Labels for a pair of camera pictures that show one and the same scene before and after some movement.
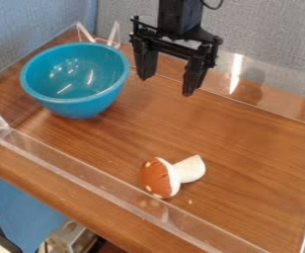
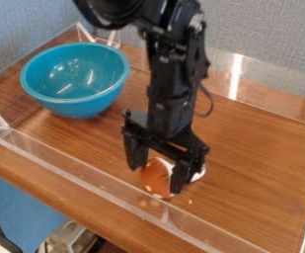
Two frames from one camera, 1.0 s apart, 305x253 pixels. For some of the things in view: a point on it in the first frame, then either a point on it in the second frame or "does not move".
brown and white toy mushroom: x=164 y=177 does not move
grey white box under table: x=73 y=238 does not move
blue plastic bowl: x=76 y=78 does not move
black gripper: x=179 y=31 → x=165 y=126
